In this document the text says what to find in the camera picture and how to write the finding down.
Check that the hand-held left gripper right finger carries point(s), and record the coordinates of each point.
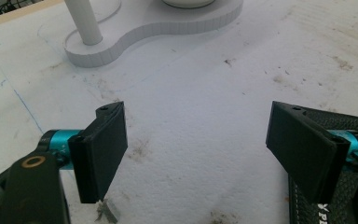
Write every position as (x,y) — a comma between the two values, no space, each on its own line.
(301,149)

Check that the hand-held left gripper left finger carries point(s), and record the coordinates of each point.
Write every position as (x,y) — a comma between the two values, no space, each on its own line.
(99,155)

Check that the white rounded foam base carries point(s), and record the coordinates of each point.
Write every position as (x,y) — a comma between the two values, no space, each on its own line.
(167,25)

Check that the white round bowl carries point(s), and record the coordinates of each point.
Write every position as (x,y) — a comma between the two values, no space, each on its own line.
(188,3)

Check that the white cylindrical post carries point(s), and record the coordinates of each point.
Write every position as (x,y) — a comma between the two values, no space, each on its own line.
(85,21)

